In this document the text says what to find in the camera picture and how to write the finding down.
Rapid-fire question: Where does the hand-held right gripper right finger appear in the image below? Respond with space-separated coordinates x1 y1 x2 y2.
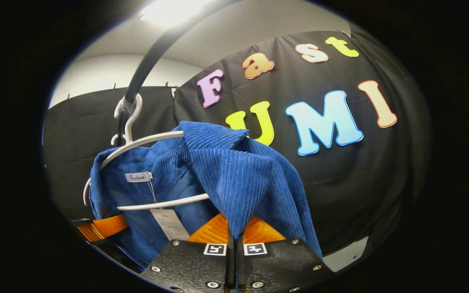
235 215 335 293

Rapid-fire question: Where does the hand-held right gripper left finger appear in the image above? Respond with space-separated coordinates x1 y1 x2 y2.
140 213 236 293

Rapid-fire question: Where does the large white clothes hanger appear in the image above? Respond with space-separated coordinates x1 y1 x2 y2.
83 94 210 211

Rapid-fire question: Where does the blue corduroy jacket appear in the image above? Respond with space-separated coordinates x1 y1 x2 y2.
89 121 323 269

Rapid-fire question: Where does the black metal clothes rack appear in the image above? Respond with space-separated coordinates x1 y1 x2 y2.
116 0 239 147

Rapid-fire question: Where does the white board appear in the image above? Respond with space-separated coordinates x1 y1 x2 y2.
323 236 370 273

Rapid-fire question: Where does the black backdrop cloth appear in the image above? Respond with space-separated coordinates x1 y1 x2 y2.
42 31 432 265

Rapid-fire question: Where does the large ceiling light panel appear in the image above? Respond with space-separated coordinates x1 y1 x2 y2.
138 0 213 27

